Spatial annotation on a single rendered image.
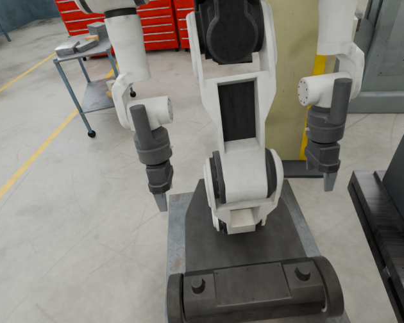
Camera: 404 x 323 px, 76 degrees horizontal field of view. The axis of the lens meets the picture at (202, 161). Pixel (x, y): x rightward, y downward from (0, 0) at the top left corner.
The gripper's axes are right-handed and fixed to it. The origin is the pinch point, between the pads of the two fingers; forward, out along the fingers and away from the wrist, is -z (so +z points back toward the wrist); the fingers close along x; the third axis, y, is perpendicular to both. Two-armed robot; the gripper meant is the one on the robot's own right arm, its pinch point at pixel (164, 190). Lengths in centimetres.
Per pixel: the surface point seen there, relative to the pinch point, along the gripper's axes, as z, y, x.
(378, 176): -6, 62, -5
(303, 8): 38, 68, -104
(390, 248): -11, 53, 17
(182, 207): -47, -8, -51
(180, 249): -52, -8, -27
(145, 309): -93, -34, -24
